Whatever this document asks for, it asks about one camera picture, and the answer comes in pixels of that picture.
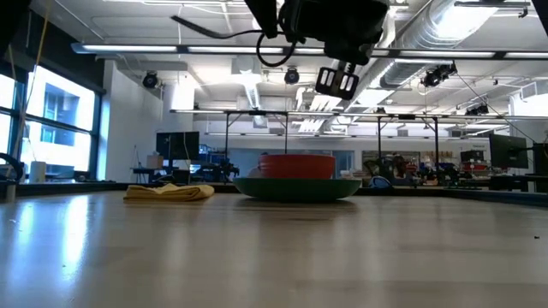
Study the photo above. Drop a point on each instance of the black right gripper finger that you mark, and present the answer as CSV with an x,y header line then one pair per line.
x,y
347,86
327,81

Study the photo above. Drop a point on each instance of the red plastic bowl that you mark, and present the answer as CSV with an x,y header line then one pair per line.
x,y
297,167

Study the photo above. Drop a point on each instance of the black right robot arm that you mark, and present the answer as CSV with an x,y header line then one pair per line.
x,y
263,15

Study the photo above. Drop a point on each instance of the large green plate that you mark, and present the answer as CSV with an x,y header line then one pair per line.
x,y
297,190

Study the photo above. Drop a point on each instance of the black computer monitor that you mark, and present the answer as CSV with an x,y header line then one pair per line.
x,y
508,152
177,145

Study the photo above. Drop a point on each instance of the cardboard box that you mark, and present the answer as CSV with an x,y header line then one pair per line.
x,y
155,161

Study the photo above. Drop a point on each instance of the folded yellow cloth napkin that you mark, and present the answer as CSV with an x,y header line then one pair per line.
x,y
171,193

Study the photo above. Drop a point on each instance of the long ceiling light bar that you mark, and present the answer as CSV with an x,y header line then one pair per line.
x,y
128,48

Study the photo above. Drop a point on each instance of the large glass window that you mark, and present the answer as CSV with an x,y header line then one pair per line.
x,y
60,107

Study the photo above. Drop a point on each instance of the white cylinder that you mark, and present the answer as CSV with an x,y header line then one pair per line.
x,y
37,172

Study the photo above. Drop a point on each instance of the black hanging camera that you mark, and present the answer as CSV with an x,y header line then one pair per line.
x,y
477,110
150,80
291,76
436,76

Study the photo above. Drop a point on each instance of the black overhead station frame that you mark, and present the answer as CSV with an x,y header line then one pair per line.
x,y
257,112

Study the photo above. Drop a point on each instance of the silver ventilation duct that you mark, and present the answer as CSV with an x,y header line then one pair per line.
x,y
419,43

